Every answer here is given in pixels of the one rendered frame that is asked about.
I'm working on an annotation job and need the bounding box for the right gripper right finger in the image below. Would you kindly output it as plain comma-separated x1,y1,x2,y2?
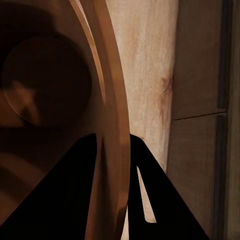
127,134,210,240

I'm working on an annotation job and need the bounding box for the trash can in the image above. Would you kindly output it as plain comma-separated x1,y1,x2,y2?
0,0,131,240

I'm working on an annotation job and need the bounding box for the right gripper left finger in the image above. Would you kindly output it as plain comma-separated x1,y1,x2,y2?
0,133,97,240

